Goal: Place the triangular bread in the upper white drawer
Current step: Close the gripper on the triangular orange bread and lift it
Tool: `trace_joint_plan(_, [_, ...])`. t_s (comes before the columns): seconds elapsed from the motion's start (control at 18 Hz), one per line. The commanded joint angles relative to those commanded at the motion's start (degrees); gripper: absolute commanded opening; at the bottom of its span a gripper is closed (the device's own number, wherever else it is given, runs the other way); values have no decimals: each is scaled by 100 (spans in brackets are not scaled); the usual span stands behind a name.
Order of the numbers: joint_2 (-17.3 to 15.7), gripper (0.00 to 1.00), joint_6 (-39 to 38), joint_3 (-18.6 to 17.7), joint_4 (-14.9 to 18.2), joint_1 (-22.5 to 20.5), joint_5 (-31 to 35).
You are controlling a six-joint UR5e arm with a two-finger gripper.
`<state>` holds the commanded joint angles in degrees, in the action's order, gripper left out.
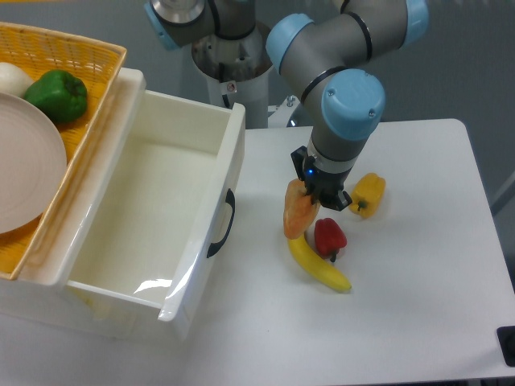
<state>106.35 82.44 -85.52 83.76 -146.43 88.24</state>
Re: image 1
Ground black corner table fixture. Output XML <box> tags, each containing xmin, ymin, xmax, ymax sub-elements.
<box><xmin>496</xmin><ymin>326</ymin><xmax>515</xmax><ymax>368</ymax></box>

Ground yellow banana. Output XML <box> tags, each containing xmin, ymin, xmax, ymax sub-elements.
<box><xmin>287</xmin><ymin>236</ymin><xmax>352</xmax><ymax>293</ymax></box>

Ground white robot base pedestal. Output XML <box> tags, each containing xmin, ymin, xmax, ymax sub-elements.
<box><xmin>192</xmin><ymin>22</ymin><xmax>273</xmax><ymax>129</ymax></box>

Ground green bell pepper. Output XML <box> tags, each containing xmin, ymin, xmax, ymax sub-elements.
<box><xmin>23</xmin><ymin>70</ymin><xmax>88</xmax><ymax>124</ymax></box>

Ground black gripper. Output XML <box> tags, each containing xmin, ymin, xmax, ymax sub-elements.
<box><xmin>290</xmin><ymin>146</ymin><xmax>352</xmax><ymax>211</ymax></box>

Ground orange triangle bread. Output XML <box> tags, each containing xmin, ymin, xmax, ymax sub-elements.
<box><xmin>283</xmin><ymin>179</ymin><xmax>320</xmax><ymax>240</ymax></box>

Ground red bell pepper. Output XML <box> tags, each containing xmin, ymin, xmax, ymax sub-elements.
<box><xmin>314</xmin><ymin>218</ymin><xmax>348</xmax><ymax>263</ymax></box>

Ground pink round plate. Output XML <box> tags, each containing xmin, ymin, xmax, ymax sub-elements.
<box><xmin>1</xmin><ymin>93</ymin><xmax>67</xmax><ymax>233</ymax></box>

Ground yellow bell pepper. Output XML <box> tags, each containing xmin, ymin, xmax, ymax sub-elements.
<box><xmin>349</xmin><ymin>173</ymin><xmax>386</xmax><ymax>219</ymax></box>

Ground open white upper drawer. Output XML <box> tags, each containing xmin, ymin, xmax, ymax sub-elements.
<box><xmin>68</xmin><ymin>91</ymin><xmax>245</xmax><ymax>323</ymax></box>

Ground white drawer cabinet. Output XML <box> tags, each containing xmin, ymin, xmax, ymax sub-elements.
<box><xmin>0</xmin><ymin>67</ymin><xmax>192</xmax><ymax>346</ymax></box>

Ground yellow woven basket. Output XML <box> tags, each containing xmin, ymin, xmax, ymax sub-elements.
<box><xmin>0</xmin><ymin>22</ymin><xmax>128</xmax><ymax>281</ymax></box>

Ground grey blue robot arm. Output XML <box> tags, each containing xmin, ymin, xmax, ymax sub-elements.
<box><xmin>144</xmin><ymin>1</ymin><xmax>429</xmax><ymax>211</ymax></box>

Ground white onion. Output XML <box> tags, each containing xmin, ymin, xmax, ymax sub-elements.
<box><xmin>0</xmin><ymin>62</ymin><xmax>34</xmax><ymax>98</ymax></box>

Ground black drawer handle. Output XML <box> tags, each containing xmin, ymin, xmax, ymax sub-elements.
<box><xmin>207</xmin><ymin>188</ymin><xmax>236</xmax><ymax>258</ymax></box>

